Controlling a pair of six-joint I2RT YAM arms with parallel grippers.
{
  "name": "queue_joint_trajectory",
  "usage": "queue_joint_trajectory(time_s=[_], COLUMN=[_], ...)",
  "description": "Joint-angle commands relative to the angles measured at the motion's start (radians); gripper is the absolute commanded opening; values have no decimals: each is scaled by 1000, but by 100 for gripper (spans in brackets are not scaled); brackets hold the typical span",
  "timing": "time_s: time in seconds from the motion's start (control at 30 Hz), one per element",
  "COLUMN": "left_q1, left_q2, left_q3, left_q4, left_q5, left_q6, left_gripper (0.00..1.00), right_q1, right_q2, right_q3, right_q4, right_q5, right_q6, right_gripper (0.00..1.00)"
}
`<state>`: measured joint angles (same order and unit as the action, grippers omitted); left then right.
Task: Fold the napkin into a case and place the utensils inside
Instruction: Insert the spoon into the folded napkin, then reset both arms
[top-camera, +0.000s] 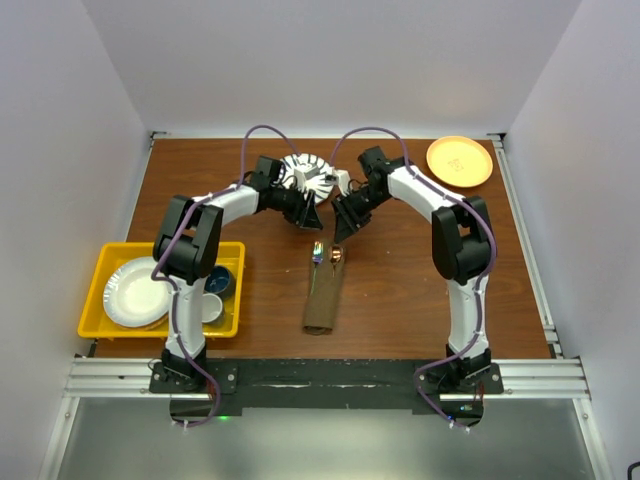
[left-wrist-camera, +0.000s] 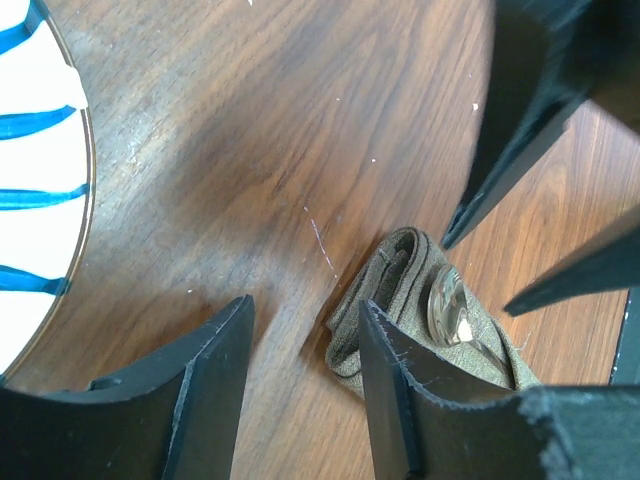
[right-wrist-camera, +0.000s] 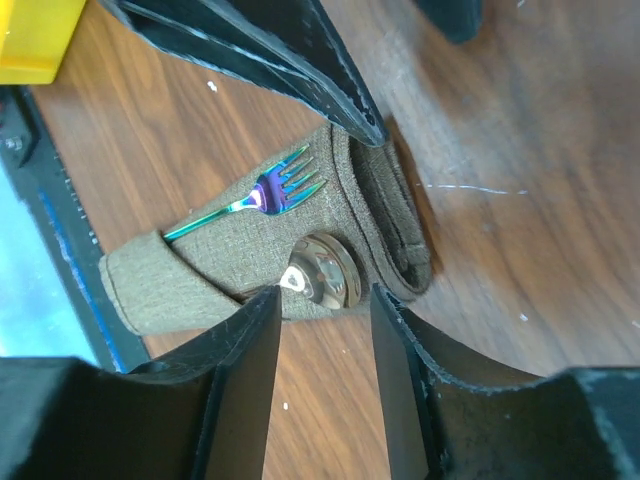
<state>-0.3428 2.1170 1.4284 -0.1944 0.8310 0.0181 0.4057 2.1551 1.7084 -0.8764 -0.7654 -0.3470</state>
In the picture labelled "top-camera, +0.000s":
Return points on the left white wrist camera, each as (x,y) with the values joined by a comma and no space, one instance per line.
(307,172)

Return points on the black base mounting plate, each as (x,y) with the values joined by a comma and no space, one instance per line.
(350,384)

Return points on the brown cloth napkin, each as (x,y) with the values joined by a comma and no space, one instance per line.
(321,308)

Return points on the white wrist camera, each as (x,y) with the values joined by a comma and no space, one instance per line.
(338,179)
(307,172)

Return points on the orange plate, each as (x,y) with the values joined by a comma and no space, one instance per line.
(459,161)

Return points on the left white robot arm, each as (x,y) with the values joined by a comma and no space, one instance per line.
(186,250)

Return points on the white grey mug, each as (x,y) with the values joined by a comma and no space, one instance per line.
(213,310)

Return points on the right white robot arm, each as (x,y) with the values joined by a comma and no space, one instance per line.
(463,248)

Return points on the copper spoon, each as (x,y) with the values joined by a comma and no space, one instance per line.
(335,257)

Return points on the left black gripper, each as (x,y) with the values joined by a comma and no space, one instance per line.
(304,211)

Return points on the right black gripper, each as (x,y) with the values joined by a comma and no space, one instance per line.
(347,220)

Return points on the dark blue mug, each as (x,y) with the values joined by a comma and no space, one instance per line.
(220,282)

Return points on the yellow plastic bin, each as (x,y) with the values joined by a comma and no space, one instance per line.
(96,323)

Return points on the white blue striped plate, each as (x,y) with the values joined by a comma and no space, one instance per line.
(320,185)

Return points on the iridescent fork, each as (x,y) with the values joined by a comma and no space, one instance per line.
(317,260)

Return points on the white paper plate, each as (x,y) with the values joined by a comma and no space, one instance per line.
(131,298)

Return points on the aluminium frame rail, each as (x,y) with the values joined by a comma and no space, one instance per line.
(519,379)

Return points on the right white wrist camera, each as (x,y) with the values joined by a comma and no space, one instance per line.
(338,179)

